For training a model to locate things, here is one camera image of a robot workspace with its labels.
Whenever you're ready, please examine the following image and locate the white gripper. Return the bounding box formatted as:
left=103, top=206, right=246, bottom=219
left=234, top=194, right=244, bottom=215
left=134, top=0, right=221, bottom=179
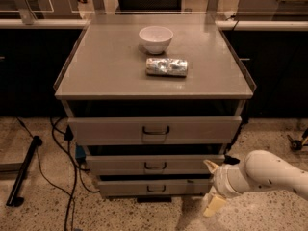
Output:
left=203, top=160, right=245, bottom=218

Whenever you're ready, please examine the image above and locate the grey drawer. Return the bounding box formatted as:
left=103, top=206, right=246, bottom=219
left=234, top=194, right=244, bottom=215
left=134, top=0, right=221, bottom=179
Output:
left=68, top=116, right=242, bottom=145
left=98, top=179, right=212, bottom=197
left=86, top=155, right=224, bottom=175

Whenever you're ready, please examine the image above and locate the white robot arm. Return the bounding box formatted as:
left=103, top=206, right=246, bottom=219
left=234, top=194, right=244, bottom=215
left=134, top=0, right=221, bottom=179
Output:
left=203, top=150, right=308, bottom=218

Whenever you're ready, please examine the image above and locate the grey drawer cabinet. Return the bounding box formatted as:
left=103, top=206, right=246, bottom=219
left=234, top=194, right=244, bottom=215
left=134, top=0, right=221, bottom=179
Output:
left=53, top=13, right=257, bottom=204

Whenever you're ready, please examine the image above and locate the black power plug block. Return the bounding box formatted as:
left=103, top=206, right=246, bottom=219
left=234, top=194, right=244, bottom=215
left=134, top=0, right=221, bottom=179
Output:
left=223, top=155, right=240, bottom=165

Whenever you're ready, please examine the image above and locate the black caster wheel right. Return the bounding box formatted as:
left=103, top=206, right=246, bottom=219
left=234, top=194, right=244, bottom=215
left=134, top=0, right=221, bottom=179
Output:
left=287, top=128, right=308, bottom=151

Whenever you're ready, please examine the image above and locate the crumpled silver foil packet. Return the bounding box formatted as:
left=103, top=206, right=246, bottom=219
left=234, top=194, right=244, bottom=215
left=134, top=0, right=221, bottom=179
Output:
left=145, top=58, right=189, bottom=77

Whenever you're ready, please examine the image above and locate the white ceramic bowl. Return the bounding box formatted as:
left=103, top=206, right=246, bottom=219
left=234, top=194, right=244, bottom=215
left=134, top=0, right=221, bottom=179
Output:
left=139, top=26, right=173, bottom=55

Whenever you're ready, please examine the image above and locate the black floor cable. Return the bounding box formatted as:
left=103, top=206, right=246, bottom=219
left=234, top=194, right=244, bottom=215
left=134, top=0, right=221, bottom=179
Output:
left=15, top=116, right=100, bottom=231

